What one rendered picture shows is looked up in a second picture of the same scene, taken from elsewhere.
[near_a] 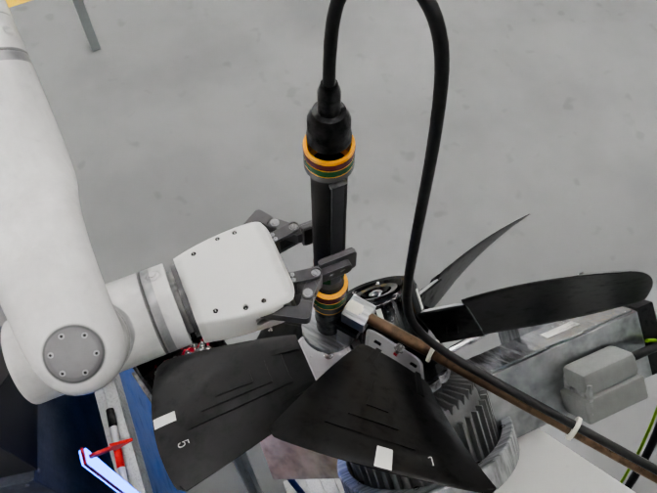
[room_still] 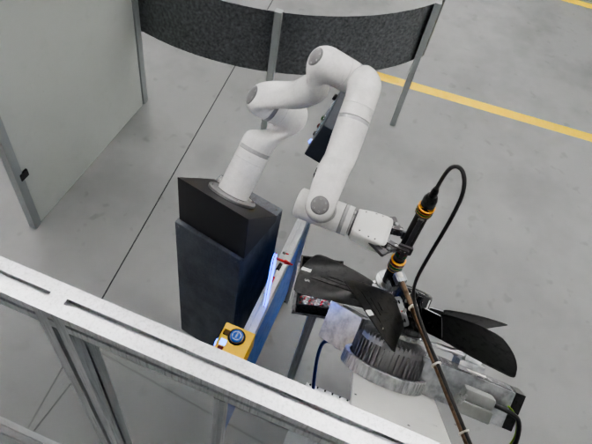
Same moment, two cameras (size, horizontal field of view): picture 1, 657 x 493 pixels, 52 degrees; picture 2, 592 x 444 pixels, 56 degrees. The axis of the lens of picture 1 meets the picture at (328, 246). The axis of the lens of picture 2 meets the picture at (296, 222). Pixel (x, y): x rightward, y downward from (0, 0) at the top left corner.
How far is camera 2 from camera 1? 0.85 m
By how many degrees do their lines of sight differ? 20
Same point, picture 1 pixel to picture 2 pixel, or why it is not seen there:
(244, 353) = (350, 272)
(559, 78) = not seen: outside the picture
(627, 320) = (507, 393)
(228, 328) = (358, 238)
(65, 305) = (328, 192)
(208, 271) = (366, 219)
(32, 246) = (332, 173)
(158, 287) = (350, 210)
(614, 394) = (474, 408)
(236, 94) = (441, 197)
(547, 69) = not seen: outside the picture
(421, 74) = (554, 265)
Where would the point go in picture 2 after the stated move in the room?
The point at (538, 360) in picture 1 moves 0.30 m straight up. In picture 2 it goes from (455, 372) to (499, 329)
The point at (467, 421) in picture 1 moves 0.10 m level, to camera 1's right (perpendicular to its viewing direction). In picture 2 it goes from (407, 359) to (434, 384)
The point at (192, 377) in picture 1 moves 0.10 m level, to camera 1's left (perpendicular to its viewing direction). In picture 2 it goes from (326, 265) to (304, 246)
